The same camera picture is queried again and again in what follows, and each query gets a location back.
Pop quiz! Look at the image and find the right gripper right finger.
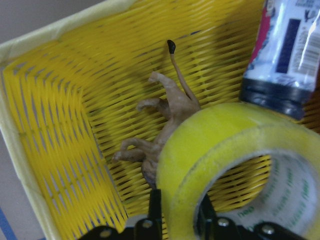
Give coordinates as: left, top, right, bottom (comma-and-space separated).
198, 194, 217, 225

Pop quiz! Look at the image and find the yellow tape roll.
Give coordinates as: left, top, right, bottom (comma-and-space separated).
156, 103, 320, 240

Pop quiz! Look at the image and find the toy lion figure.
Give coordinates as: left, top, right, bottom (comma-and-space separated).
112, 39, 201, 189

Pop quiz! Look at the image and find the small blue labelled bottle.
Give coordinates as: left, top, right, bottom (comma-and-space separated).
239, 0, 320, 120

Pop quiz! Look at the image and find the yellow plastic basket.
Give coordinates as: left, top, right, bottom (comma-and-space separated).
0, 0, 320, 240

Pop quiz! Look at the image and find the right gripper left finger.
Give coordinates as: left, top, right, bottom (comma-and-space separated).
147, 189, 162, 225

